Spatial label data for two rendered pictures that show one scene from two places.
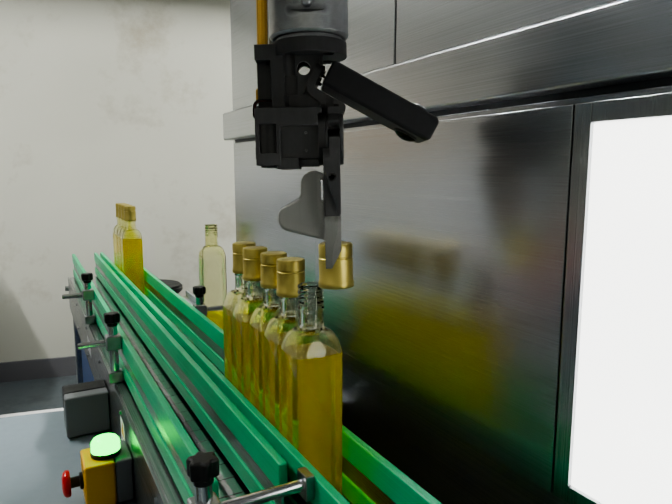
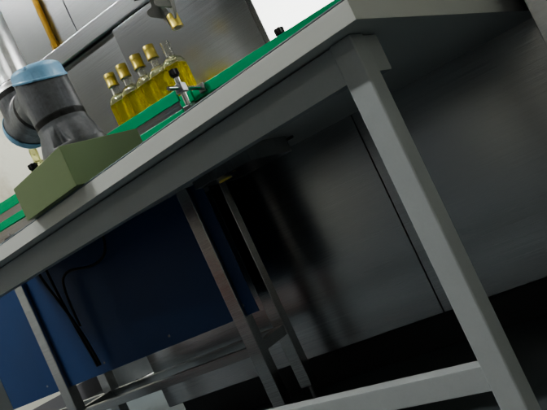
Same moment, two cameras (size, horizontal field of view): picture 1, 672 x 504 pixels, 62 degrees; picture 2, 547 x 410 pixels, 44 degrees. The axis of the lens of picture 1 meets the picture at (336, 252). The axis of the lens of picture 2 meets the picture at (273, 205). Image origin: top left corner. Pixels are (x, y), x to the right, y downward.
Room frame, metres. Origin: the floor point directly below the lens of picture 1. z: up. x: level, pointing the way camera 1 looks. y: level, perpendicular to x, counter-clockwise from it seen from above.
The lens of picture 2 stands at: (-1.06, 1.01, 0.50)
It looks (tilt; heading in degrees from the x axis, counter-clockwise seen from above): 2 degrees up; 327
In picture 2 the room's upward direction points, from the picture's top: 25 degrees counter-clockwise
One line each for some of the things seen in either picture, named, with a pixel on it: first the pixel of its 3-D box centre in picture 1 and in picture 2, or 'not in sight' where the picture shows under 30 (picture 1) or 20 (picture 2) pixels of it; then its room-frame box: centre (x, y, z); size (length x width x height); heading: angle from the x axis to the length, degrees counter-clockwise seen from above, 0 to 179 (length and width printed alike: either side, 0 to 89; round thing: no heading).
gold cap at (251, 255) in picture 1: (255, 263); (123, 71); (0.77, 0.11, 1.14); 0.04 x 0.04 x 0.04
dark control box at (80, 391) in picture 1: (86, 408); not in sight; (1.08, 0.50, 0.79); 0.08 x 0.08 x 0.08; 29
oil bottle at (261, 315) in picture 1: (275, 382); (158, 107); (0.72, 0.08, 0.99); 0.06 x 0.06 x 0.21; 28
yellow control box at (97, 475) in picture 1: (105, 475); not in sight; (0.83, 0.37, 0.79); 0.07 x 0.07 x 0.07; 29
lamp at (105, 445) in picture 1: (105, 444); not in sight; (0.84, 0.36, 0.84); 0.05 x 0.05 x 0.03
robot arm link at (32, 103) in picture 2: not in sight; (45, 93); (0.38, 0.50, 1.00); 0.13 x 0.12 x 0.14; 4
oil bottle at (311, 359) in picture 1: (311, 415); (185, 89); (0.62, 0.03, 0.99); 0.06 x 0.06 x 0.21; 28
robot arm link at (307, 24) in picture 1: (308, 21); not in sight; (0.56, 0.03, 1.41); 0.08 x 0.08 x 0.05
